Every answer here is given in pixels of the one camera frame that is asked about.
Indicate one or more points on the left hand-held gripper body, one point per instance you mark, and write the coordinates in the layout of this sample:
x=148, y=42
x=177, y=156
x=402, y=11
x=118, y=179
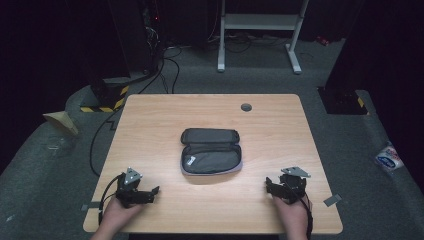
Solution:
x=133, y=195

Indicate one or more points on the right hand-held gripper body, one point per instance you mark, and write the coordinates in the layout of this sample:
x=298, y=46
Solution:
x=295, y=186

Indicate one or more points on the grey zip pencil case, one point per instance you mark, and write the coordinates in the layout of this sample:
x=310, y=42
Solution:
x=211, y=153

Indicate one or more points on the person's left hand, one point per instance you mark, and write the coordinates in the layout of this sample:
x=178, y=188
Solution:
x=118, y=213

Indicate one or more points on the person's right hand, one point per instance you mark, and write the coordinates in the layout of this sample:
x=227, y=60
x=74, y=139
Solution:
x=293, y=216

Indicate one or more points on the grey tape strip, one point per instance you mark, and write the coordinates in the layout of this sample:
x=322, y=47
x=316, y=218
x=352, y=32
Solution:
x=332, y=200
x=87, y=207

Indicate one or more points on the grey round table grommet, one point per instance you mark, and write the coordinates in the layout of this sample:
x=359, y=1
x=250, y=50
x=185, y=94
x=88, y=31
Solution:
x=246, y=107

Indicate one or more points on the white blue packet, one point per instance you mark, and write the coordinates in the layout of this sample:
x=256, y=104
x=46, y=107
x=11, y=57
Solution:
x=387, y=159

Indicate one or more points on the black stand base yellow mark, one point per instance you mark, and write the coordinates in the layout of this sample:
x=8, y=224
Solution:
x=343, y=100

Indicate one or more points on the black yellow striped stand base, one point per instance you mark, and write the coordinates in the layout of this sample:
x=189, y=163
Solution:
x=106, y=96

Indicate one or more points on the beige cardboard piece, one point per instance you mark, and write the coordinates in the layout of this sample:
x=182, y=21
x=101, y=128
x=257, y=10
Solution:
x=61, y=120

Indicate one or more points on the small red object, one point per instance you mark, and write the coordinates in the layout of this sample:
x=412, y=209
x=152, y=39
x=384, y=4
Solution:
x=322, y=40

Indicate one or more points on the black equipment tower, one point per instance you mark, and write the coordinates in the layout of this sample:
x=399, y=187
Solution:
x=146, y=33

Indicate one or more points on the white metal stand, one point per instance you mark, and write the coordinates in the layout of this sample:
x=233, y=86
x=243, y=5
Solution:
x=258, y=21

